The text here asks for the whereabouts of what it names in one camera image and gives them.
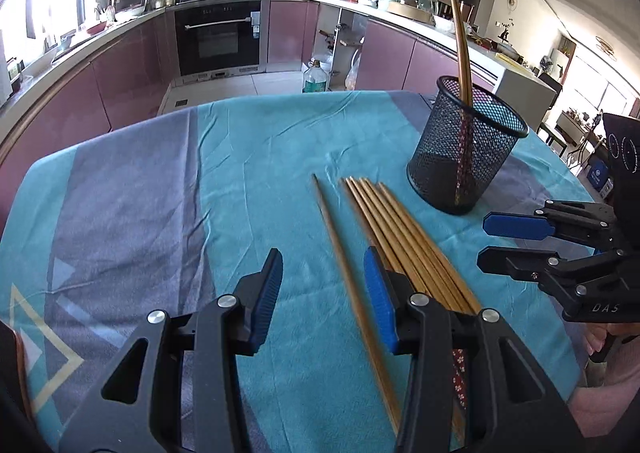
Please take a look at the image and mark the cooking oil bottle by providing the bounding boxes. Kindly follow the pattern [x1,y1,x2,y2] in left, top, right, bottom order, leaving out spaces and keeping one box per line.
[302,59,329,95]

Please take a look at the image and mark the bundle of wooden chopsticks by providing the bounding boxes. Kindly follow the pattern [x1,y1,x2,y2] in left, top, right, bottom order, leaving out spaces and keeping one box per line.
[341,176,483,449]

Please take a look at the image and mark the white cabinet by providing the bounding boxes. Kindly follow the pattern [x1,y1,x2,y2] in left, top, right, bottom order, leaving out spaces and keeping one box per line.
[480,60,558,134]

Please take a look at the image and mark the teal printed tablecloth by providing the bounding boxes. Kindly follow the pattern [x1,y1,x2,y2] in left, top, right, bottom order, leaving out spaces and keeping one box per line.
[0,90,601,453]

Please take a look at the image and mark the purple kitchen cabinets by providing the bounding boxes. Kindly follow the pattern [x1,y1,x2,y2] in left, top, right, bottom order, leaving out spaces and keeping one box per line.
[0,0,496,234]

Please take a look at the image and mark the blue bin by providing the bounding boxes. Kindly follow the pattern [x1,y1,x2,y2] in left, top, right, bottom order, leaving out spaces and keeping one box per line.
[587,160,614,195]

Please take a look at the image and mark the person's right forearm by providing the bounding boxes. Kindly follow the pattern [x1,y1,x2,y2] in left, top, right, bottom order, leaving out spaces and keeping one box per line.
[565,338,640,440]

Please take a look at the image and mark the person's right hand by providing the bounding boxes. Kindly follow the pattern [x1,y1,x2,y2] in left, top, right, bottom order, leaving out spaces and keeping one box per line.
[582,320,640,360]

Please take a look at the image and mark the round beige tray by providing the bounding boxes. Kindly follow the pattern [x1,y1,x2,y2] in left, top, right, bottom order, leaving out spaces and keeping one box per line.
[387,0,435,25]

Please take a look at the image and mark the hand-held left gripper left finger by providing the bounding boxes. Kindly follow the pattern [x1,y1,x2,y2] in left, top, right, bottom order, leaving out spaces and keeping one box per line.
[59,248,284,453]

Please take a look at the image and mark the dark brown board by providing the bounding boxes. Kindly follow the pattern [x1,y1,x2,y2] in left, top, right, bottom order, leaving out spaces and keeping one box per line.
[0,318,33,434]

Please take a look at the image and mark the black built-in oven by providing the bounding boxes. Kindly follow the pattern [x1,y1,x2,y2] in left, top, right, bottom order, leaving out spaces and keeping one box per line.
[174,0,265,79]

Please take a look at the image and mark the black mesh utensil holder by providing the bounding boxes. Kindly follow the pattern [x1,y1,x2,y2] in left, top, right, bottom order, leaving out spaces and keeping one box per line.
[406,75,530,216]

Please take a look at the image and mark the wooden chopstick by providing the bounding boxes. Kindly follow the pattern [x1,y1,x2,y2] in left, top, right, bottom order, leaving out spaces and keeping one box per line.
[312,174,403,436]
[448,0,476,206]

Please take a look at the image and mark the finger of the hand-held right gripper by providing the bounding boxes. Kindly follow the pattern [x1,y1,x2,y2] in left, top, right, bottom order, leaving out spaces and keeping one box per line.
[482,200,621,254]
[476,245,631,307]

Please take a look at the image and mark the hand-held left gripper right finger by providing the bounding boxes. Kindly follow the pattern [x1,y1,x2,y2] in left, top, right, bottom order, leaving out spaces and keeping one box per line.
[363,245,583,453]

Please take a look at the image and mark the white plastic bag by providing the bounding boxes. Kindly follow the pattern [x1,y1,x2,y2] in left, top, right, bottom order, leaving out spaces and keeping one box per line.
[345,50,362,91]

